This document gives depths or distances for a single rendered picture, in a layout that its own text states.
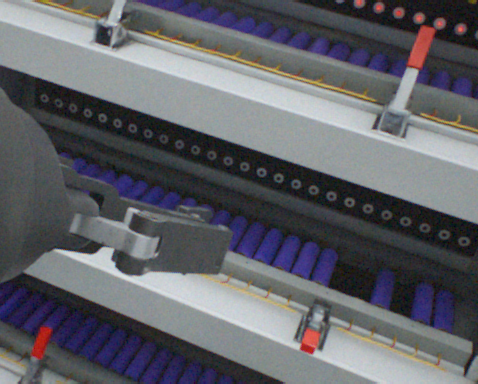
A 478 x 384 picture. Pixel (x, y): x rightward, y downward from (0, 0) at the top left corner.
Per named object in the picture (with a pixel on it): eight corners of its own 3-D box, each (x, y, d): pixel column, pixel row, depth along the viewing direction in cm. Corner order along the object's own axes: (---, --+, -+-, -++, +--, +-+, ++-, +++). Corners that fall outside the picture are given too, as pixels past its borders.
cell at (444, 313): (450, 307, 68) (447, 346, 63) (432, 301, 68) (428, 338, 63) (457, 294, 67) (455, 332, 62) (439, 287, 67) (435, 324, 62)
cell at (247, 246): (263, 239, 73) (246, 269, 68) (248, 233, 73) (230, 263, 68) (267, 225, 72) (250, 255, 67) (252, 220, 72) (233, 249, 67)
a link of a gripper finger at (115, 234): (12, 167, 27) (83, 201, 24) (106, 192, 31) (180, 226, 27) (-6, 222, 28) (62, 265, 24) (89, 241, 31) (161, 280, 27)
